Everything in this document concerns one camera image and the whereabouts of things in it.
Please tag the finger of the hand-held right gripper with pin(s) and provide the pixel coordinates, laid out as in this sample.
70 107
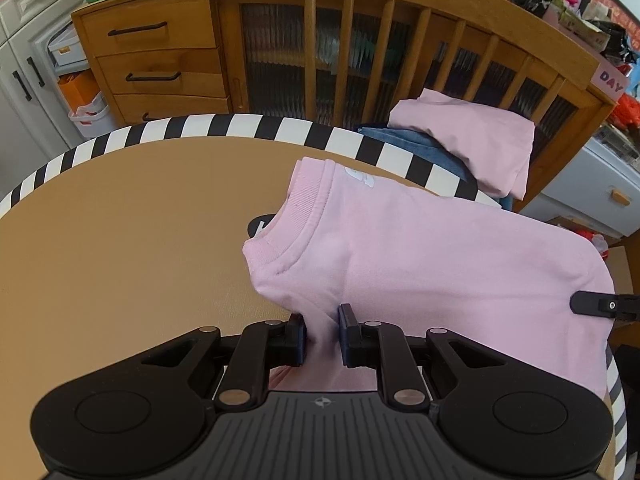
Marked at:
600 305

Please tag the pink lettered sign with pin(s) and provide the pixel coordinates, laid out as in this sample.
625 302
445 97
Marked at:
610 82

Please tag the pink printed t-shirt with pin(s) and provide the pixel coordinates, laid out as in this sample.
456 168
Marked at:
425 270

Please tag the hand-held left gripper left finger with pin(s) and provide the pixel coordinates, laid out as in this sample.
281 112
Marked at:
298 345

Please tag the folded pink garment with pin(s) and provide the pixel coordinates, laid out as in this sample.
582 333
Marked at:
465 140

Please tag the black oval label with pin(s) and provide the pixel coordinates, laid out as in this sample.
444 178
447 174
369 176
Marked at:
257 227

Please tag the white plastic bin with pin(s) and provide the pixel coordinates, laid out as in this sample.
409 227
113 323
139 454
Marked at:
67 47

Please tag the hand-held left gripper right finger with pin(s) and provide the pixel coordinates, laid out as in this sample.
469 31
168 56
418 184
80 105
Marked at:
346 335

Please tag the round striped-edge table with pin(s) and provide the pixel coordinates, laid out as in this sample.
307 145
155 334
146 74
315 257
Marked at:
125 235

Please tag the white plastic drawer unit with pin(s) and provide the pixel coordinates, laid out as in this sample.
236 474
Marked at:
590 185

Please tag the white cabinet unit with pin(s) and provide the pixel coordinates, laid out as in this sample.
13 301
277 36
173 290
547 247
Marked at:
25 110

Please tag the dark framed picture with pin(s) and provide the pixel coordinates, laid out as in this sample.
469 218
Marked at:
607 2

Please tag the wooden sideboard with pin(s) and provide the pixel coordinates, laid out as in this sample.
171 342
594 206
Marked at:
160 60

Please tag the blue jeans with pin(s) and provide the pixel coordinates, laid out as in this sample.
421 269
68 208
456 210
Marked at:
415 147

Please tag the orange shopping bag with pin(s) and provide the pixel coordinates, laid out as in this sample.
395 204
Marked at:
77 90

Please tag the white plastic basket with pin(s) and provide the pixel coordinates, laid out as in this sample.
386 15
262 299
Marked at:
92 120

